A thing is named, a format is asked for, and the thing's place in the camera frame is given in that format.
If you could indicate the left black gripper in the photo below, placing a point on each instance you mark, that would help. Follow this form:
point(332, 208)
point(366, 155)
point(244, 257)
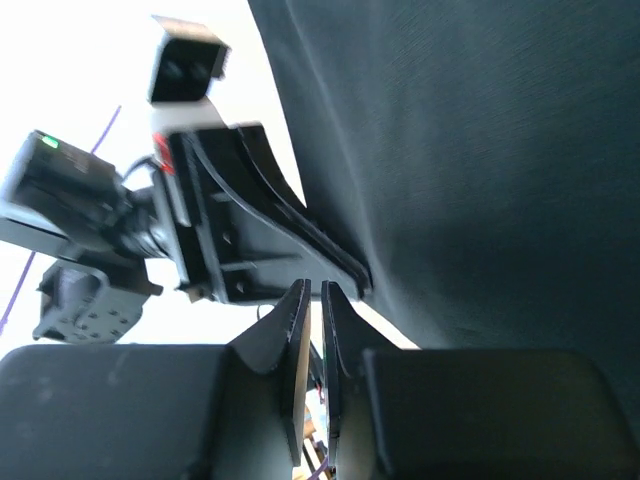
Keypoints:
point(240, 235)

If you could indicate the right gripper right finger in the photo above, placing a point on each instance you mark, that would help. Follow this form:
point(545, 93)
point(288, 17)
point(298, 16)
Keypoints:
point(350, 428)

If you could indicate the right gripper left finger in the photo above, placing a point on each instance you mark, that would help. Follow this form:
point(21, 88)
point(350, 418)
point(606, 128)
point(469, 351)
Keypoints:
point(279, 344)

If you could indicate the black t shirt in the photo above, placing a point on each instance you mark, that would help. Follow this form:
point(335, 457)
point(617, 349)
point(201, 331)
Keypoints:
point(482, 155)

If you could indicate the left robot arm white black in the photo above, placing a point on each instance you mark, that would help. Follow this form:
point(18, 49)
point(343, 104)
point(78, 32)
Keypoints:
point(73, 206)

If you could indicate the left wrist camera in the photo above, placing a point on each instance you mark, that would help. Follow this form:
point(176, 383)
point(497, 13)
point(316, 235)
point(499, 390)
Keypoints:
point(189, 57)

